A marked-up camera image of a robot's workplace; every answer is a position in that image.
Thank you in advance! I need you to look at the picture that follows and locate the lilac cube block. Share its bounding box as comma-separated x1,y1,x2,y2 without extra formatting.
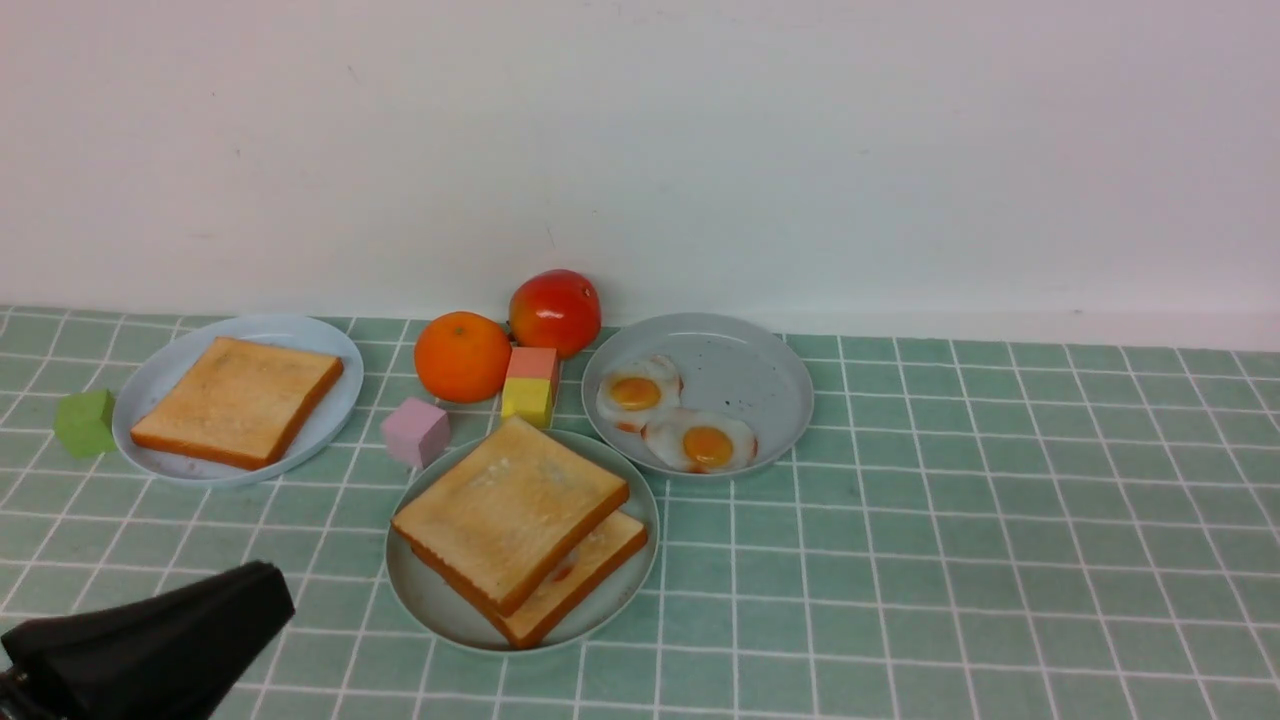
380,397,451,468

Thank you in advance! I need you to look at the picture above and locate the toast slice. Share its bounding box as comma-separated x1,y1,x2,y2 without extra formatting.
413,510,648,652
390,415,632,618
129,336,346,471

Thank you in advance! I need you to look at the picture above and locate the red apple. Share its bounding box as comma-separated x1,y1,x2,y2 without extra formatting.
508,269,603,361

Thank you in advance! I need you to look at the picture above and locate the grey egg plate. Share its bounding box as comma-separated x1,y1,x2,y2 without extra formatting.
581,313,815,479

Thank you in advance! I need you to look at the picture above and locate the light blue bread plate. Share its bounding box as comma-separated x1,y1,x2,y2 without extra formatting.
111,314,364,488

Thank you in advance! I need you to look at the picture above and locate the pink cube block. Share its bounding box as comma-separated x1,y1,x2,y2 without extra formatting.
506,346,561,386

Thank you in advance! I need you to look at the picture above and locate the mint green empty plate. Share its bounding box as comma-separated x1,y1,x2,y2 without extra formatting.
384,429,662,657

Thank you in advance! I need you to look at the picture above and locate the yellow cube block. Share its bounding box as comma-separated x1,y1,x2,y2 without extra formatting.
500,377,556,429

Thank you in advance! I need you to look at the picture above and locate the fried egg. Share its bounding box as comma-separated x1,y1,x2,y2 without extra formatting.
641,407,759,474
547,557,579,583
595,355,684,434

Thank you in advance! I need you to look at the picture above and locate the green cube block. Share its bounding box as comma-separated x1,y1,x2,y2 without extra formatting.
52,389,116,459

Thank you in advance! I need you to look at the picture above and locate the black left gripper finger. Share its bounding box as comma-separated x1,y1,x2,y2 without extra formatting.
1,560,294,719

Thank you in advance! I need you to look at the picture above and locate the orange fruit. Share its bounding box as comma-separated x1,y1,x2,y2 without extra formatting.
413,311,513,404

